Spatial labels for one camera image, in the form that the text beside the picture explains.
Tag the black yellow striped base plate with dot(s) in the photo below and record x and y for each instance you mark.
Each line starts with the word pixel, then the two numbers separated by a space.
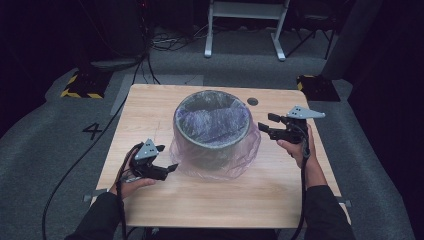
pixel 86 85
pixel 318 88

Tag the dark round table grommet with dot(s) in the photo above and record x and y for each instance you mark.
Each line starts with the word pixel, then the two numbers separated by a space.
pixel 252 101

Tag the person's left hand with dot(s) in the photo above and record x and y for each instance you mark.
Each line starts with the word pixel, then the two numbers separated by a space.
pixel 128 186

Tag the purple plastic bag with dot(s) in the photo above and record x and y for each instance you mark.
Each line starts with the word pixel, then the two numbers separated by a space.
pixel 233 166

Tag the grey table bracket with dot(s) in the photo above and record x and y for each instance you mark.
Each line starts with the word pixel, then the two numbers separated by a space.
pixel 345 202
pixel 96 194

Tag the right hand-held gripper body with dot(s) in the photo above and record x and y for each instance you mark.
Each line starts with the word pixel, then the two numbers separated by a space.
pixel 293 133

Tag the dark equipment stand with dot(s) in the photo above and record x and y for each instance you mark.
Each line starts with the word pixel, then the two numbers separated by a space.
pixel 113 33

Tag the black tripod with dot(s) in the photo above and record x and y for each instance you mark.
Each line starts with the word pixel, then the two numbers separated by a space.
pixel 313 31

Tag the white metal stand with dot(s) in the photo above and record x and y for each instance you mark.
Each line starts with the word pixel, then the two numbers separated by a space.
pixel 245 10

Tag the grey column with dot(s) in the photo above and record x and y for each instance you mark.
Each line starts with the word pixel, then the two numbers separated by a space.
pixel 350 40

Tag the person's right hand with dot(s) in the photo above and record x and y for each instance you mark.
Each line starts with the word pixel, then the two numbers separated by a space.
pixel 300 153

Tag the green ribbed trash bin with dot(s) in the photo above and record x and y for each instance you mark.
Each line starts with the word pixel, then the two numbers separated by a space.
pixel 200 153

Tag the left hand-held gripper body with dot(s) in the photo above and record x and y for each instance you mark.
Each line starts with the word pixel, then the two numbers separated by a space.
pixel 146 166

